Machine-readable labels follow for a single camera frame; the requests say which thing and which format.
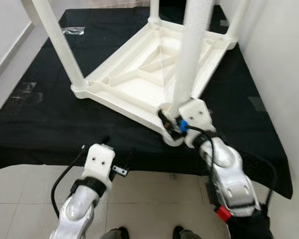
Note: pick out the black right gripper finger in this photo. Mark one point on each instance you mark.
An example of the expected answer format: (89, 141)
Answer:
(163, 119)

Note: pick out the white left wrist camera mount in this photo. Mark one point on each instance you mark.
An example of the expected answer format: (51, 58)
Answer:
(99, 162)

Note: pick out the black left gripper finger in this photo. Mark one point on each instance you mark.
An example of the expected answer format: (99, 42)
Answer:
(106, 140)
(128, 159)

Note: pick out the black table cloth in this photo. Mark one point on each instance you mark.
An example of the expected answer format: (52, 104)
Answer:
(40, 129)

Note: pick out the silver robot leg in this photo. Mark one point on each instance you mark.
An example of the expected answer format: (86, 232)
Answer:
(186, 233)
(114, 233)

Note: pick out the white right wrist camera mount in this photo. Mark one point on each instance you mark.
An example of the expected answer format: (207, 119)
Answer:
(194, 115)

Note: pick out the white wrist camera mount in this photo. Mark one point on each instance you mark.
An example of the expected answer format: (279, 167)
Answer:
(194, 115)
(99, 162)

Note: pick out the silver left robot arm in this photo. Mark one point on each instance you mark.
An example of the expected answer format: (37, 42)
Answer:
(79, 209)

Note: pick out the silver robot right leg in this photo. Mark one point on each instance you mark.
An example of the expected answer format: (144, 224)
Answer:
(186, 233)

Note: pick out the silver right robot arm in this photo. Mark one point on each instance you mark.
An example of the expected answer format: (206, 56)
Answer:
(231, 179)

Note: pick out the white plastic table top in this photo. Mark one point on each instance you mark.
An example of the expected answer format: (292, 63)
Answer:
(134, 84)

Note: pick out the silver robot left leg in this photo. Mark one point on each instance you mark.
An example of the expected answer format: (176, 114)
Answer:
(114, 233)

